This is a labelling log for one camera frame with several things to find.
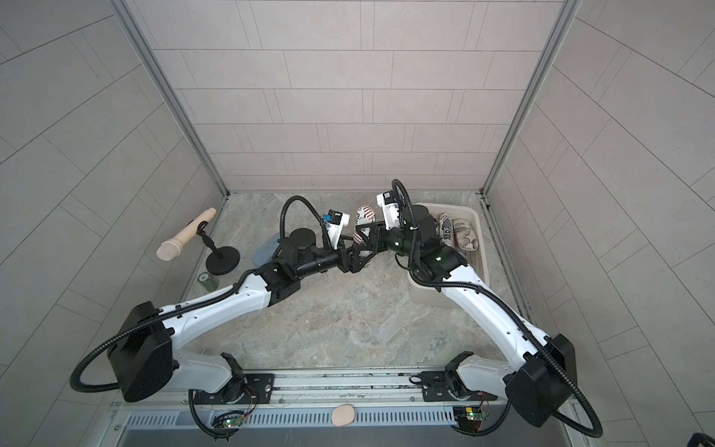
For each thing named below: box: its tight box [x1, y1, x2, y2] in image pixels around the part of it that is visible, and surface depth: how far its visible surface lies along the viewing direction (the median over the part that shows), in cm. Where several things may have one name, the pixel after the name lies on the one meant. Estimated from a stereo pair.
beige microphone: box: [157, 207, 217, 261], surface depth 72 cm
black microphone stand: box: [196, 220, 241, 276], surface depth 96 cm
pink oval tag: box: [331, 404, 356, 427], surface depth 68 cm
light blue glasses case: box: [252, 231, 281, 268], surface depth 98 cm
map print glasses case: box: [451, 217, 479, 252], surface depth 85 cm
